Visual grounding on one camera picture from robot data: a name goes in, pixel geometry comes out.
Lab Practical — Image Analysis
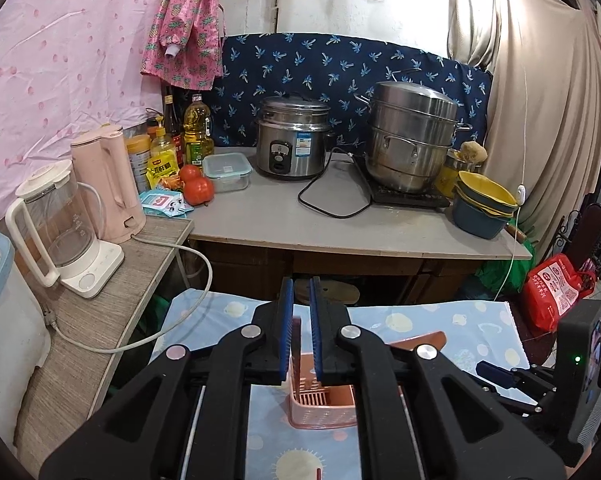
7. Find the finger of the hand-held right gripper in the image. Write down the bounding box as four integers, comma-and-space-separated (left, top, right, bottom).
484, 386, 548, 417
475, 360, 551, 396

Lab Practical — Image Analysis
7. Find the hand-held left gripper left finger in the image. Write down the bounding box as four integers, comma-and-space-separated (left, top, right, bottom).
39, 276, 295, 480

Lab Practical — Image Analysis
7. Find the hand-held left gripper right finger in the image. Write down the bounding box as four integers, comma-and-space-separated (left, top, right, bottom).
309, 276, 566, 480

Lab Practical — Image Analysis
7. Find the pink perforated utensil basket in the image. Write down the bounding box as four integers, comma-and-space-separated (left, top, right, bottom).
284, 316, 360, 429

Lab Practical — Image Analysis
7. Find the blue dotted tablecloth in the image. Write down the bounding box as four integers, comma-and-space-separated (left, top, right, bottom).
150, 290, 536, 480

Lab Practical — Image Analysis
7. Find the salmon plastic tray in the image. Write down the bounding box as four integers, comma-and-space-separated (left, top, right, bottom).
387, 330, 449, 362

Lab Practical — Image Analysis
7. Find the red plastic bag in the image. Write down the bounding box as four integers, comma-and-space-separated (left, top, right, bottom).
523, 254, 593, 333

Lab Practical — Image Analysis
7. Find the green plastic bag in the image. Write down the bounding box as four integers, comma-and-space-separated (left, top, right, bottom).
475, 240, 536, 296

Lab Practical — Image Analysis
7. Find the dark wooden chair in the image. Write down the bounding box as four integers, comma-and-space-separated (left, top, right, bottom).
555, 205, 601, 271

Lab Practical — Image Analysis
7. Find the black induction cooker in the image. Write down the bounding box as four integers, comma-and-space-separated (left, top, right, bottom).
353, 155, 452, 210

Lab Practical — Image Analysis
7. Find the clear food container blue lid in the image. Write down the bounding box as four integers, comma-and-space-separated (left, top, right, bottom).
202, 154, 252, 194

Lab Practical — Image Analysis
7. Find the blue white snack packet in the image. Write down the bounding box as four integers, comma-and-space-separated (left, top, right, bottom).
139, 189, 191, 218

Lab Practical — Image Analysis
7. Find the yellow bowl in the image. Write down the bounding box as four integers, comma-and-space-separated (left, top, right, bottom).
457, 171, 520, 208

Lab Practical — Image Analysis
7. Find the yellow metal mug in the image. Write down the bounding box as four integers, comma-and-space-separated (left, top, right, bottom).
436, 152, 481, 198

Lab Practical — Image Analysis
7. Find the steel rice cooker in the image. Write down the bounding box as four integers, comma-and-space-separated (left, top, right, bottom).
254, 92, 335, 181

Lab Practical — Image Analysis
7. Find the yellow seasoning bottle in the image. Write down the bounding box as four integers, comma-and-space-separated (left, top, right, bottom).
149, 116, 178, 186

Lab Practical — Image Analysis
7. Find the tan loofah sponge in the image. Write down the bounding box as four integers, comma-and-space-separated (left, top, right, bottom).
459, 141, 488, 165

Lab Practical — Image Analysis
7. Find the cooking oil bottle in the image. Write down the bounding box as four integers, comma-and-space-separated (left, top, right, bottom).
183, 94, 215, 168

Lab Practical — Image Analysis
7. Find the steel steamer pot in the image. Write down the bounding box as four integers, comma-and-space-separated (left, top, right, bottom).
354, 80, 473, 193

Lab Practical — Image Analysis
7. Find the yellow tin can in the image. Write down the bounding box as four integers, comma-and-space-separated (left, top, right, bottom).
126, 135, 154, 193

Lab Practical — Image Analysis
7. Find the pink electric kettle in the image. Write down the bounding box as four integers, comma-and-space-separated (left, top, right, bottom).
70, 125, 147, 243

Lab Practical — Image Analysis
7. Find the dark sauce bottle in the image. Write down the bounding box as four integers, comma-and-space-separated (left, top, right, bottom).
161, 85, 185, 168

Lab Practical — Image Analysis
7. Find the white glass kettle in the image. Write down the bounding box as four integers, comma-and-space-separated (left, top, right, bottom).
5, 160, 126, 300

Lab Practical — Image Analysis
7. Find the navy floral cloth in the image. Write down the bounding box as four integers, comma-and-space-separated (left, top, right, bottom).
208, 32, 495, 161

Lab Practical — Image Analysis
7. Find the beige curtain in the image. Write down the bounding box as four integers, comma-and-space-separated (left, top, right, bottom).
447, 0, 601, 261

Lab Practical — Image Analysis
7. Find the pink pineapple print garment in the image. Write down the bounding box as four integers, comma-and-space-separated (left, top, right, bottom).
141, 0, 227, 92

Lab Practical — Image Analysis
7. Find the pink spotted curtain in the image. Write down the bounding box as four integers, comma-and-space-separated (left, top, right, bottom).
0, 0, 181, 261

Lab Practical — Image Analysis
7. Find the white kettle power cable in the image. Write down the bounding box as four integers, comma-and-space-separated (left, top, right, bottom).
43, 232, 214, 353

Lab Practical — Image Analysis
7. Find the black power cable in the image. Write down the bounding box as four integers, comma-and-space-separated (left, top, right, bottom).
298, 147, 376, 220

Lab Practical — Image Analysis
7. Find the white cord with switch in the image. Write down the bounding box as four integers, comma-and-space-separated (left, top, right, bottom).
497, 10, 528, 301

